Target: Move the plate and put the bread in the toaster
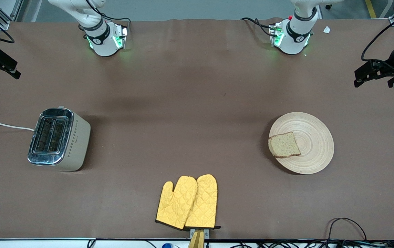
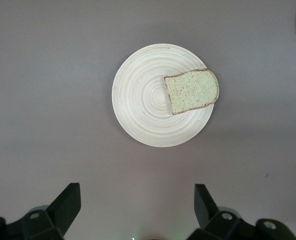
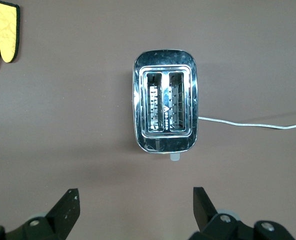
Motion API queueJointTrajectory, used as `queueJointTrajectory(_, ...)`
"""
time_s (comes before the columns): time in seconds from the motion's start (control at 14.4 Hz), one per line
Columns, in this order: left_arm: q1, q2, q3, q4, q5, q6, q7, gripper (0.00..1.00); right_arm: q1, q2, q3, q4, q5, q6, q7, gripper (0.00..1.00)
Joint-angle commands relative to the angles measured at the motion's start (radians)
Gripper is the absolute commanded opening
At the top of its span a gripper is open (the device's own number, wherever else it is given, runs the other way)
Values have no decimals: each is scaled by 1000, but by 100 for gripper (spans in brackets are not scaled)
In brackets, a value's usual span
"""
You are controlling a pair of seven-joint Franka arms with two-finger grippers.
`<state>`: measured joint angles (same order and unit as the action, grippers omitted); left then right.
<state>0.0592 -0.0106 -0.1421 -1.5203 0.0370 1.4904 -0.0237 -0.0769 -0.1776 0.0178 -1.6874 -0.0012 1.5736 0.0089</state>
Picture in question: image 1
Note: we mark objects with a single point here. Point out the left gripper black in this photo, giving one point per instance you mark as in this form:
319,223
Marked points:
392,59

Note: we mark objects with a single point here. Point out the round wooden plate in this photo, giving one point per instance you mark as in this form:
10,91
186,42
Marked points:
314,144

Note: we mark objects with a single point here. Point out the brown bread slice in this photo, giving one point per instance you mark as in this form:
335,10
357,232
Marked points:
283,145

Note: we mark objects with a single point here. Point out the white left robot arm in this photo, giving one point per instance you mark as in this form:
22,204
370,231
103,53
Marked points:
295,38

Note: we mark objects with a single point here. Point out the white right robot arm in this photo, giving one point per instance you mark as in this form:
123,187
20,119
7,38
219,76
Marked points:
104,44

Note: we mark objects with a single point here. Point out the cream and chrome toaster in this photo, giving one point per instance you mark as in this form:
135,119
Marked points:
76,144

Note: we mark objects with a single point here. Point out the white paper scrap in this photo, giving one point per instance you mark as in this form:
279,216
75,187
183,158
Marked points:
327,30

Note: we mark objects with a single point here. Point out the yellow quilted oven mitt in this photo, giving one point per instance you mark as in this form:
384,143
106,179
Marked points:
176,206
204,203

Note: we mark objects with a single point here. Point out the blue cap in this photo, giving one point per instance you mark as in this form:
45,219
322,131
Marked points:
166,246

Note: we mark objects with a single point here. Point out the grey metal bracket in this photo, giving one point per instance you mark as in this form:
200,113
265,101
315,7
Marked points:
206,233

